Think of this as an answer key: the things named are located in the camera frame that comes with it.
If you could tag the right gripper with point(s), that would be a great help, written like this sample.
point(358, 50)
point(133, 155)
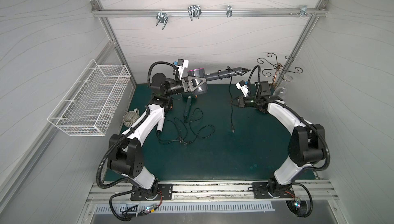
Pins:
point(241, 102)

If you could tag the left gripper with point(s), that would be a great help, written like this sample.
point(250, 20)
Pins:
point(184, 85)

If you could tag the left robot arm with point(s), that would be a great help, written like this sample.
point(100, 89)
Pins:
point(124, 159)

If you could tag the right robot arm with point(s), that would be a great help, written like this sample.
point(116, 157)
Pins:
point(307, 149)

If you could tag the dark green hair dryer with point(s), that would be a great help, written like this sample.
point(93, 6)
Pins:
point(189, 98)

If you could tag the white hair dryer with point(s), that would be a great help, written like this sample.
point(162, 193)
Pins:
point(160, 126)

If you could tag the clear wine glass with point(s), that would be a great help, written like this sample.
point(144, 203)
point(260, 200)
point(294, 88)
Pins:
point(280, 92)

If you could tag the metal glass holder stand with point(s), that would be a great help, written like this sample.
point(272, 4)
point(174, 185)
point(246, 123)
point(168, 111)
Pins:
point(277, 70)

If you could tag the green table mat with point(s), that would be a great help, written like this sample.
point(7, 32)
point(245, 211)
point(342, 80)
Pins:
point(222, 143)

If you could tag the striped ceramic mug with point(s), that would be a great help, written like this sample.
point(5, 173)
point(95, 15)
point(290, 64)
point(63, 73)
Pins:
point(131, 117)

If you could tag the small metal clamp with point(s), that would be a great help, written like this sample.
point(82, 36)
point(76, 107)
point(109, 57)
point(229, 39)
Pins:
point(229, 11)

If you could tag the white vent strip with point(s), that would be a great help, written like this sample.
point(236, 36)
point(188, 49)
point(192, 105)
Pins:
point(192, 207)

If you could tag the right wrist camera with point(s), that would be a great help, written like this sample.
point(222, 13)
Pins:
point(243, 87)

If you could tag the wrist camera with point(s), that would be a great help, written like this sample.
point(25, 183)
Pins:
point(181, 65)
point(243, 87)

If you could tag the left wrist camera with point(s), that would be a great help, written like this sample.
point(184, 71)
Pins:
point(181, 65)

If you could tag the metal hook bracket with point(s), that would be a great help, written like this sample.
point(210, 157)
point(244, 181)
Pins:
point(162, 18)

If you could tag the metal u-bolt bracket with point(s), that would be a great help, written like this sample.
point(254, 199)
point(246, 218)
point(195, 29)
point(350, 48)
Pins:
point(194, 11)

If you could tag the white wire basket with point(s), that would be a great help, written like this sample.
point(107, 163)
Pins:
point(89, 106)

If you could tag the metal bolt bracket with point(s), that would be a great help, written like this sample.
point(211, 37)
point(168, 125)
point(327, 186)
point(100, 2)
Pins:
point(303, 13)

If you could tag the aluminium top rail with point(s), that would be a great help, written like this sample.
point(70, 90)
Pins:
point(206, 12)

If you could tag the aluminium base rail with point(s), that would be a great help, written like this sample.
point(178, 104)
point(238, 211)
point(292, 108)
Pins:
point(217, 191)

